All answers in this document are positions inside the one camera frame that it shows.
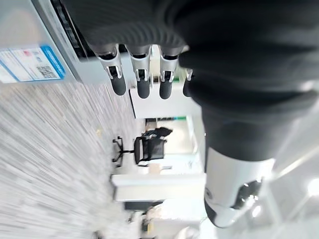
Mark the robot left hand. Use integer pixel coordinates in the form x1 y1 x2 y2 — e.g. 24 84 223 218
61 0 319 229

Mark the dark jacket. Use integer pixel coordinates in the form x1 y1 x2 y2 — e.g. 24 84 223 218
141 126 173 143

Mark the black office chair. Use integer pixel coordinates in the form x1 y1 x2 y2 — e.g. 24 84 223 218
112 135 167 168

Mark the white desk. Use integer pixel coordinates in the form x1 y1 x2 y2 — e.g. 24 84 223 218
110 152 207 202

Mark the grey washing machine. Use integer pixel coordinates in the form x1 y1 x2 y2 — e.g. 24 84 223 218
0 0 137 87

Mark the blue white energy label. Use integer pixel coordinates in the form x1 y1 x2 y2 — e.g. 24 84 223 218
0 43 67 84

